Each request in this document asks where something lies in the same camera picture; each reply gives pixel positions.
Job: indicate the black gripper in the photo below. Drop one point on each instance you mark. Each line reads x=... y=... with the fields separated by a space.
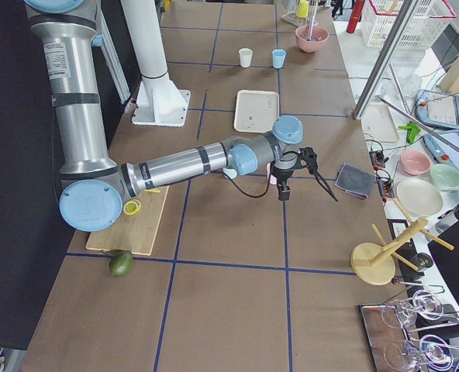
x=281 y=175

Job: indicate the grey folded cloth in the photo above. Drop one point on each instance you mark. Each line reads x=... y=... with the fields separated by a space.
x=354 y=181

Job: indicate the pink bowl with ice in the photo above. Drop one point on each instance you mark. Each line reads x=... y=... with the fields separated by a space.
x=313 y=43

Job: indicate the yellow cup on rack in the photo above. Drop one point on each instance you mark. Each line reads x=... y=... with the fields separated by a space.
x=302 y=9

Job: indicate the green side bowl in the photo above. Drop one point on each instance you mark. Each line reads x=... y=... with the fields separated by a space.
x=444 y=177

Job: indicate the pink cup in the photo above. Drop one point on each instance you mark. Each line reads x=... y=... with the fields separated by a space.
x=272 y=179

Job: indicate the cream rabbit tray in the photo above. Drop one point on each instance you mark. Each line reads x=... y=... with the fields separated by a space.
x=256 y=111

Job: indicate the blue cup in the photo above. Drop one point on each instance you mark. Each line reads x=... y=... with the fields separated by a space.
x=278 y=58

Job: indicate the lemon slices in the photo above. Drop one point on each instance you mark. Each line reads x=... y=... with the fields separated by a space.
x=132 y=207

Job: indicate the cream yellow cup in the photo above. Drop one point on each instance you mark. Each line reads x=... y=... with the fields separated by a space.
x=245 y=57

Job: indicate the wooden cutting board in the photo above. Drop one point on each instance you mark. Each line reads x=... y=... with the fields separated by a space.
x=134 y=233

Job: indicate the cream side bowl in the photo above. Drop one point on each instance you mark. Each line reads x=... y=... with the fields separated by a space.
x=419 y=197

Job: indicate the spare cream tray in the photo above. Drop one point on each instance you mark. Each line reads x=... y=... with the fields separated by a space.
x=377 y=121

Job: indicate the aluminium frame post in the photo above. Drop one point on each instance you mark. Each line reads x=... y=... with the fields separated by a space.
x=393 y=25

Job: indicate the blue teach pendant far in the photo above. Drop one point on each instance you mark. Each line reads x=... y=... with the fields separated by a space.
x=436 y=109

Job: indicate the blue teach pendant near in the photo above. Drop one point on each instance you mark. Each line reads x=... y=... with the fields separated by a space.
x=446 y=152

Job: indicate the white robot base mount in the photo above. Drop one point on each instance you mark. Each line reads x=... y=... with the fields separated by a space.
x=159 y=102

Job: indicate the green cup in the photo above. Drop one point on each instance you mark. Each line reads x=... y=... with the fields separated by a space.
x=230 y=172

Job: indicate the blue teach pendant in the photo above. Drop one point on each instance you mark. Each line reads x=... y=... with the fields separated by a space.
x=436 y=109
x=446 y=152

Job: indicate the metal black-tipped tongs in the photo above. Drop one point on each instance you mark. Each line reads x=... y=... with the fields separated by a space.
x=312 y=19

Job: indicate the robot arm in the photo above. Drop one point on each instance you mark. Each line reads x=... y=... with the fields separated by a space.
x=95 y=186

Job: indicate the wooden mug tree stand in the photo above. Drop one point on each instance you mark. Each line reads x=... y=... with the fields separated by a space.
x=374 y=264

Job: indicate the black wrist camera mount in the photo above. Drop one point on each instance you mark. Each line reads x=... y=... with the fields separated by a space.
x=307 y=159

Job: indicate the pink side bowl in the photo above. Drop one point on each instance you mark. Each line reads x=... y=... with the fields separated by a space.
x=414 y=162

